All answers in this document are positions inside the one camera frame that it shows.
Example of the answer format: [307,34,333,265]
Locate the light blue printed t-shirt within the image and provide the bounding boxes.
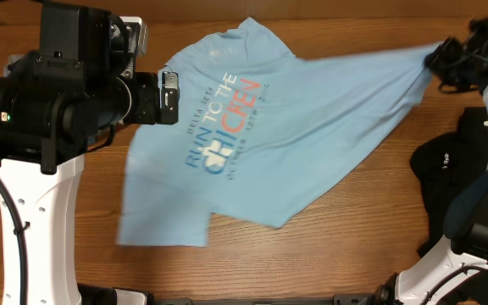
[117,19,434,247]

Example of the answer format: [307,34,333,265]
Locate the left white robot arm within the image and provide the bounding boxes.
[0,2,180,305]

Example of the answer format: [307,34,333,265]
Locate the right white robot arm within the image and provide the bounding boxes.
[332,17,488,304]

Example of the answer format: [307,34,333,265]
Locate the black garment pile right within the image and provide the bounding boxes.
[409,107,488,257]

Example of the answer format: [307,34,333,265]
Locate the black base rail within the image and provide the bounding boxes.
[148,293,374,305]

